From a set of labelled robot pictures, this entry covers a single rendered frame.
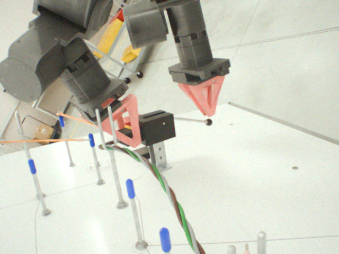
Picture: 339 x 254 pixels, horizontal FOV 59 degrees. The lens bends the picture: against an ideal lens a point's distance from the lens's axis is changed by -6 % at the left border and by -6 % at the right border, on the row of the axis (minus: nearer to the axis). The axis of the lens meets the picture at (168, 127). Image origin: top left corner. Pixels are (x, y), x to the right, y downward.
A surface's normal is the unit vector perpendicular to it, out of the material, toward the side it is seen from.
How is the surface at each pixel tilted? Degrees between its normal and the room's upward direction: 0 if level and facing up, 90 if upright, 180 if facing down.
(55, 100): 90
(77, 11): 78
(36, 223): 49
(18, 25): 90
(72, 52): 96
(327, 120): 0
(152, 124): 98
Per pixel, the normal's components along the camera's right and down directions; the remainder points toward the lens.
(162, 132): 0.52, 0.22
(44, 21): 0.40, -0.64
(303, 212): -0.12, -0.94
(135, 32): 0.08, 0.28
